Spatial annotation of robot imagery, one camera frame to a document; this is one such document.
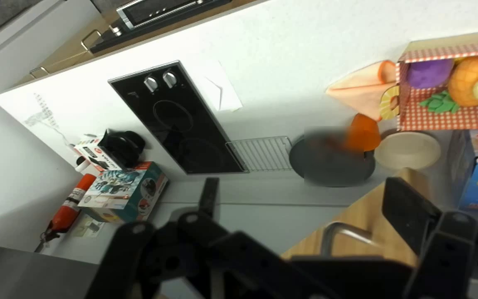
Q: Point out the black bowl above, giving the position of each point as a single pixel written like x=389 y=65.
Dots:
x=121 y=147

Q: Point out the purple toy vegetable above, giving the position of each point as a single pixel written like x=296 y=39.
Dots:
x=428 y=72

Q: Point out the green toy vegetable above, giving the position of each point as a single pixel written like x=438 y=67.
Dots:
x=438 y=102

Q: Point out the red toy strip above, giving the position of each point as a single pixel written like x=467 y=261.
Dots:
x=331 y=143

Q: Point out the stainless range hood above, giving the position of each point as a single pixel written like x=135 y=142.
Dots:
x=28 y=271

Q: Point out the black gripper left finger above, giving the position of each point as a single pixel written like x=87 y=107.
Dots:
x=194 y=255

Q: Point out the white paper sheet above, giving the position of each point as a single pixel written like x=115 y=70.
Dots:
x=219 y=89

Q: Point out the small white red package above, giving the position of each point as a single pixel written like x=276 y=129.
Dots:
x=90 y=157

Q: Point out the black glass cooktop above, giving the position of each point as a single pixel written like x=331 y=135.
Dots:
x=178 y=122

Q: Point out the red checkered cardboard basket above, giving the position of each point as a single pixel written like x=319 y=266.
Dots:
x=443 y=119

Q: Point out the orange toy fruit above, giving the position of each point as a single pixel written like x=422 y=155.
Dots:
x=465 y=80

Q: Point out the black oven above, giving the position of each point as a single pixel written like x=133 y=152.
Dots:
x=161 y=11

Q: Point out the red and white bottle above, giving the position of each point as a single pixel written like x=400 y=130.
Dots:
x=67 y=213

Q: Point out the orange plastic cup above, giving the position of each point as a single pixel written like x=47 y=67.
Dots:
x=364 y=134

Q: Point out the wooden drawer front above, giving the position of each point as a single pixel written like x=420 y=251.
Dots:
x=67 y=55

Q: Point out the yellow toy slice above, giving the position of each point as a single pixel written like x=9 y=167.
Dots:
x=389 y=104

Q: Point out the dark grey round plate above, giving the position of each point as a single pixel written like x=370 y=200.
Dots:
x=332 y=168

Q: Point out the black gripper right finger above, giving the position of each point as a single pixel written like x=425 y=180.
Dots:
x=448 y=255

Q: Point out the white grid trivet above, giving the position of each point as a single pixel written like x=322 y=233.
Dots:
x=261 y=153

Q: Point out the teal cardboard box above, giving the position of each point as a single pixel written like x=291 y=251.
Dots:
x=125 y=188

